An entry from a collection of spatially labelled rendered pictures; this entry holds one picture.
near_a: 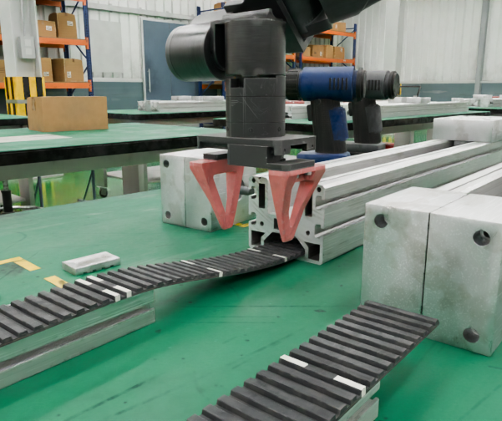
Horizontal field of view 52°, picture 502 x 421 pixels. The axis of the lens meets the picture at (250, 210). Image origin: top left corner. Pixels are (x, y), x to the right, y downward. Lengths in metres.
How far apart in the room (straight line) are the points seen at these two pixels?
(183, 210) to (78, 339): 0.35
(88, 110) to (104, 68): 9.87
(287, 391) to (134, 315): 0.18
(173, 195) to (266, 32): 0.30
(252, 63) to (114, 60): 12.04
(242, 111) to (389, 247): 0.18
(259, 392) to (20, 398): 0.15
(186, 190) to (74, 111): 1.83
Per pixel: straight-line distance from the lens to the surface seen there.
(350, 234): 0.59
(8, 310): 0.39
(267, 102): 0.48
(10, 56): 6.28
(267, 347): 0.38
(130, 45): 12.79
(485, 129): 1.05
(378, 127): 1.13
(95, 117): 2.53
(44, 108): 2.44
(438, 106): 4.31
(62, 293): 0.40
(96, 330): 0.40
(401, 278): 0.40
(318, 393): 0.27
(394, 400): 0.34
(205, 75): 0.53
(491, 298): 0.39
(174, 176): 0.69
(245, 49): 0.48
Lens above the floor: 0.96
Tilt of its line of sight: 13 degrees down
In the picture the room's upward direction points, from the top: straight up
